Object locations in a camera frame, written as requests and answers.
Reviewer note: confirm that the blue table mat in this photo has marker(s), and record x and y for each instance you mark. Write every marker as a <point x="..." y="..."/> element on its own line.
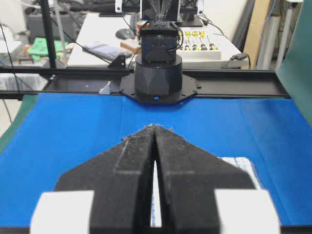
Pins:
<point x="56" y="132"/>

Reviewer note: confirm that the white desk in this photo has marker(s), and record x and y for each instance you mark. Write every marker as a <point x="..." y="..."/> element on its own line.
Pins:
<point x="155" y="44"/>

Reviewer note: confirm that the green cloth pile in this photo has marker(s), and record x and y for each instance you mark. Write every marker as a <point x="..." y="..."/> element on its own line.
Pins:
<point x="39" y="48"/>

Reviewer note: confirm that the folded grey cloth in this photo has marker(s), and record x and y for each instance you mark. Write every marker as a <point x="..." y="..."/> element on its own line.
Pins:
<point x="106" y="51"/>

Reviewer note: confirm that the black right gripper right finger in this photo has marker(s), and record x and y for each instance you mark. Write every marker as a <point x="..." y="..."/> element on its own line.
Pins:
<point x="203" y="194"/>

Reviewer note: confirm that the black vertical pole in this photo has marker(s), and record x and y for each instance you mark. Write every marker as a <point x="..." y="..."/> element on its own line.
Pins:
<point x="48" y="29"/>

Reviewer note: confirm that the white blue-striped towel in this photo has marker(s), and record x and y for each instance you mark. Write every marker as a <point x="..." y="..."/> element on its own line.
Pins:
<point x="239" y="162"/>

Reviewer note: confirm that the screwdriver set tray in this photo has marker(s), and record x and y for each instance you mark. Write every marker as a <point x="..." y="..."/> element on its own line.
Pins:
<point x="199" y="45"/>

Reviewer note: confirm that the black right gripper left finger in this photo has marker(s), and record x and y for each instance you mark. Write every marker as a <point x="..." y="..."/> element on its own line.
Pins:
<point x="108" y="194"/>

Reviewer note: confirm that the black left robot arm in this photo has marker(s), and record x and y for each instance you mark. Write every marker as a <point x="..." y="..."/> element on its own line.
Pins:
<point x="150" y="81"/>

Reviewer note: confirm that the black computer mouse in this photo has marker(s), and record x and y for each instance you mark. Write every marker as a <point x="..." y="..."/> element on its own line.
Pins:
<point x="125" y="33"/>

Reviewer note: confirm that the black mounting rail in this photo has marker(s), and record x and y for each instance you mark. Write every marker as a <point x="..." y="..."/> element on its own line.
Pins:
<point x="199" y="84"/>

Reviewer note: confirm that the green backdrop sheet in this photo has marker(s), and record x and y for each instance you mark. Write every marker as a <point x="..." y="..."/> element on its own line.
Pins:
<point x="295" y="73"/>

